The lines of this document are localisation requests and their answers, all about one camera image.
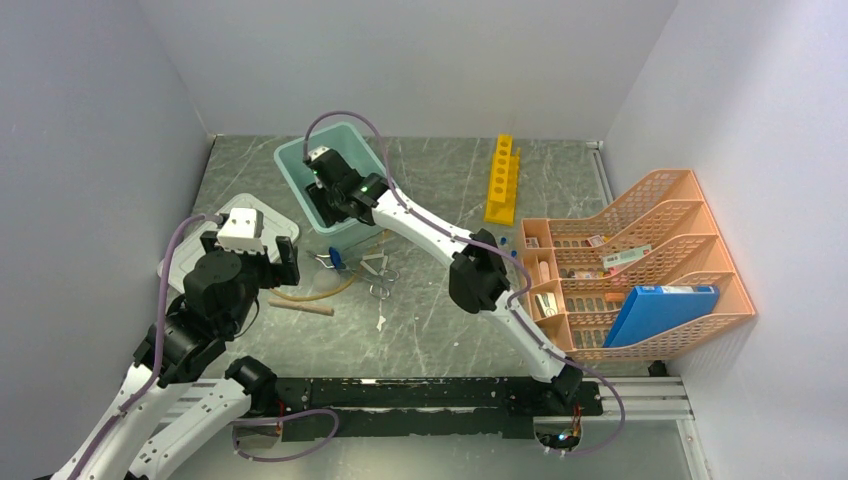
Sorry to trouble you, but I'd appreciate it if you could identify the graduated cylinder blue base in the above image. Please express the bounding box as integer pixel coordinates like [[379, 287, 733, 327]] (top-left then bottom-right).
[[328, 247, 346, 270]]

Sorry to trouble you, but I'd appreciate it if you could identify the mint green plastic bin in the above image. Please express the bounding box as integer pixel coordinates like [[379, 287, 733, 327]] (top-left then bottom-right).
[[274, 122, 387, 250]]

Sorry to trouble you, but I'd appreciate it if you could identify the white stapler in organizer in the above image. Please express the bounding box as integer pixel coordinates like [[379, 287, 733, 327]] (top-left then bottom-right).
[[533, 292, 560, 318]]

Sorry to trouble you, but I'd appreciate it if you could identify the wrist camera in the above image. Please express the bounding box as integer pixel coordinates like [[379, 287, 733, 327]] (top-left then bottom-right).
[[304, 146, 330, 165], [216, 207, 265, 255]]

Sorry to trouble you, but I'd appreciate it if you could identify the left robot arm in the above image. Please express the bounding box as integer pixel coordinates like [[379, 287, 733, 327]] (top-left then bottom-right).
[[53, 230, 300, 479]]

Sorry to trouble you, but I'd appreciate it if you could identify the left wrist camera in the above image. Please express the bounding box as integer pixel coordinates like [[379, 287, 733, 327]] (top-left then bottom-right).
[[216, 207, 265, 255]]

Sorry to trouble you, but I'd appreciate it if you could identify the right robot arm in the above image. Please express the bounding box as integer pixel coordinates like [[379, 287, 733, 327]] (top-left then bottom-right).
[[303, 146, 583, 414]]

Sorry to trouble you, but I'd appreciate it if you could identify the yellow test tube rack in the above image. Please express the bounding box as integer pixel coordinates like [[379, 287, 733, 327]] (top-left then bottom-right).
[[484, 134, 521, 226]]

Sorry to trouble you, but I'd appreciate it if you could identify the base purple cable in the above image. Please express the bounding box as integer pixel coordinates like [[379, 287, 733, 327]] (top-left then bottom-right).
[[231, 407, 340, 464]]

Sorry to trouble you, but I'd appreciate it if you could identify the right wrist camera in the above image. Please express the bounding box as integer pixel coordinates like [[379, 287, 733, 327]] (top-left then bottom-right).
[[304, 146, 330, 165]]

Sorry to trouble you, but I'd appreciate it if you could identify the amber rubber tubing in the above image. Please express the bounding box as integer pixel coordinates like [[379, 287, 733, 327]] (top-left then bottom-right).
[[270, 230, 399, 305]]

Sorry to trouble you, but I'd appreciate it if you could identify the orange mesh file organizer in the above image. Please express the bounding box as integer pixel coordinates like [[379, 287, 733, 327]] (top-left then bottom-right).
[[518, 169, 756, 363]]

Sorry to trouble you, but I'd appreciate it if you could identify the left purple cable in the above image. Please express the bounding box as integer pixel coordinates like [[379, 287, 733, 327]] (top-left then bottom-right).
[[66, 213, 227, 480]]

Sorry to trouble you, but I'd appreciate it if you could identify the blue binder folder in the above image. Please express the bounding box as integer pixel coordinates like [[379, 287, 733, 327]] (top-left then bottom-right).
[[603, 285, 720, 348]]

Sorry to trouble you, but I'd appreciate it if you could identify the wooden dowel rod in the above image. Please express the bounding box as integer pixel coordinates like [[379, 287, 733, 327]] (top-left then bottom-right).
[[268, 298, 335, 317]]

